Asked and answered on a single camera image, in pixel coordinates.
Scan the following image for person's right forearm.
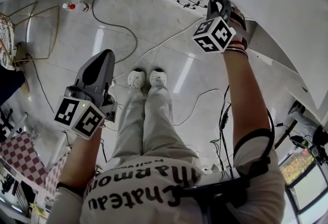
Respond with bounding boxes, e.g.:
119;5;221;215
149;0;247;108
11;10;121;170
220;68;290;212
222;48;273;143

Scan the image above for person's left white shoe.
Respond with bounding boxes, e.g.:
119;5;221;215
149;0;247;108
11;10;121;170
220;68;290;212
127;69;146;91

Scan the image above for dark blue fabric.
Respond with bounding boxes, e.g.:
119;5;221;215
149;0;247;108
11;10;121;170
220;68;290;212
0;63;27;107

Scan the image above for grey floor cable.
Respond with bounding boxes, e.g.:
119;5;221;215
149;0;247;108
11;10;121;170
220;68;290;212
91;0;139;65

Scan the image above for red and white bracelets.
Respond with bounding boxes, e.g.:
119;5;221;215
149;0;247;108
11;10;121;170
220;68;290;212
227;41;250;57

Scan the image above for person's left forearm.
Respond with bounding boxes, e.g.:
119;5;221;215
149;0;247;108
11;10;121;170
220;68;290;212
58;125;106;188

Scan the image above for white desk drawer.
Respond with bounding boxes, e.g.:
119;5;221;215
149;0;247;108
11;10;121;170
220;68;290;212
245;21;310;93

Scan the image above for thin black floor cable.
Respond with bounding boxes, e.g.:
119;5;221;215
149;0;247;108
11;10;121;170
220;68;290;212
25;53;55;114

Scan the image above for long white floor cable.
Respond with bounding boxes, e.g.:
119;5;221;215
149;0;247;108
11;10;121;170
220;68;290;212
112;22;203;83

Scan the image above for looped white floor cable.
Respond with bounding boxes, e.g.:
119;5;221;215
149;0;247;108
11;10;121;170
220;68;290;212
173;88;232;127

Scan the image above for black chest mount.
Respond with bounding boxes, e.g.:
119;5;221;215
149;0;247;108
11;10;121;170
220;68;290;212
179;175;251;199

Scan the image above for person's right hand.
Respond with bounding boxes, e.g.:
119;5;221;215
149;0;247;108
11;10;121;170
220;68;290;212
229;7;248;46

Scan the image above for light beige trousers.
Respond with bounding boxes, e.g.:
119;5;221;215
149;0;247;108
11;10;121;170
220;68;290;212
110;81;203;170

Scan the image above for plastic bottle red label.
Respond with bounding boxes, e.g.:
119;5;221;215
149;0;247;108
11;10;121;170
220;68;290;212
61;2;91;13

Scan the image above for red white checked cloth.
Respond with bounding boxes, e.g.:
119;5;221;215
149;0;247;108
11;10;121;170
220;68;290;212
0;131;68;196

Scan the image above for black arm strap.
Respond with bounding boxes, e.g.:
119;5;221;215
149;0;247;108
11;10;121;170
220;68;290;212
232;109;275;169

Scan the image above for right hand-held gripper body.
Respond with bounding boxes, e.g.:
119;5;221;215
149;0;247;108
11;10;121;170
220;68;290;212
192;0;237;53

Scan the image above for person's right white shoe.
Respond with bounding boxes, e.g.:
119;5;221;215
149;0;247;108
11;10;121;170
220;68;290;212
149;68;168;86

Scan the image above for white printed shirt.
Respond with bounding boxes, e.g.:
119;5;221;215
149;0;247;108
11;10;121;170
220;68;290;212
52;138;286;224

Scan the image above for gold wire chair frame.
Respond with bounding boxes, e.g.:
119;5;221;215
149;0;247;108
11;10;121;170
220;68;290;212
0;1;61;65

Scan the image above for black cable bundle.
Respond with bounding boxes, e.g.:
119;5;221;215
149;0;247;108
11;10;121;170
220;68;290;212
210;84;234;171

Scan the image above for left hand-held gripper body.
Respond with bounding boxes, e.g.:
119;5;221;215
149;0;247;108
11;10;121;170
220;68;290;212
53;49;118;140

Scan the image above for person's white shoe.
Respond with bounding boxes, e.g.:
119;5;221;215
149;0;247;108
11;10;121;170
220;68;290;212
149;68;168;86
127;69;146;91

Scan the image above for cluttered metal shelf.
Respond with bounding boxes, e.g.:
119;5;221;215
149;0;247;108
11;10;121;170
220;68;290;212
0;160;56;224

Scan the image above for patterned seat cushion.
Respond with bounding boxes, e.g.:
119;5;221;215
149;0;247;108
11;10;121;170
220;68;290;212
0;12;15;70

